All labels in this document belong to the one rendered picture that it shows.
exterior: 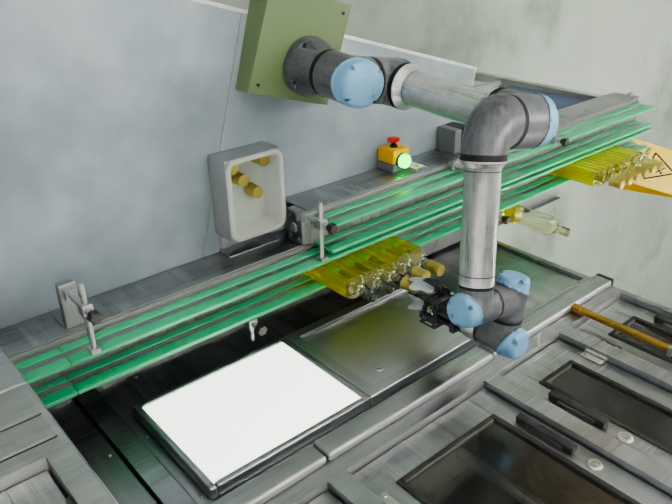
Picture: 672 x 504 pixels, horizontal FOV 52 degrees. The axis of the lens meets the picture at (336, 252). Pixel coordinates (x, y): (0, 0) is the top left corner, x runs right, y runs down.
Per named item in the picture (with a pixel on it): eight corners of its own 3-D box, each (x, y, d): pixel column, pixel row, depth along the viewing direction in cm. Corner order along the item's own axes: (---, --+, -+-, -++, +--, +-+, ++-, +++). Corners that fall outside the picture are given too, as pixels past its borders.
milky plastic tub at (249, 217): (216, 234, 185) (233, 244, 179) (207, 154, 175) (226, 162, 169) (268, 216, 195) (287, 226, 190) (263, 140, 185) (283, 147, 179)
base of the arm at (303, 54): (292, 29, 172) (317, 36, 165) (336, 42, 182) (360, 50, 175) (276, 88, 176) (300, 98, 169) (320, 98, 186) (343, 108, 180)
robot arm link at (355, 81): (315, 47, 166) (352, 59, 157) (357, 50, 175) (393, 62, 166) (308, 97, 171) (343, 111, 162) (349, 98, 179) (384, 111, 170)
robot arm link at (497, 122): (493, 92, 131) (479, 337, 141) (527, 93, 138) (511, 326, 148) (446, 92, 139) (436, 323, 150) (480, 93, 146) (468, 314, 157)
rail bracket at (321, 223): (301, 252, 190) (331, 268, 182) (299, 196, 183) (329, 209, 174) (310, 249, 192) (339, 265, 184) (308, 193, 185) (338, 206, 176)
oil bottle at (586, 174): (548, 173, 262) (617, 194, 243) (550, 159, 260) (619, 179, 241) (556, 170, 266) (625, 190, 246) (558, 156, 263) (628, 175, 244)
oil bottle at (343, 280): (302, 274, 194) (353, 303, 180) (302, 256, 192) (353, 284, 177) (318, 267, 197) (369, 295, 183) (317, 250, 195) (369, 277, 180)
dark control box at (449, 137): (435, 148, 234) (454, 154, 228) (436, 125, 230) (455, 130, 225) (451, 143, 239) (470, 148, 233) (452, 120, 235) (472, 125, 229)
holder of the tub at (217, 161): (217, 251, 188) (233, 260, 183) (207, 154, 176) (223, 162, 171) (268, 233, 198) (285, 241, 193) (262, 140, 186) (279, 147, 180)
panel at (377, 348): (134, 416, 159) (211, 501, 136) (132, 406, 158) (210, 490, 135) (407, 286, 211) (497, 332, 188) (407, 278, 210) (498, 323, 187)
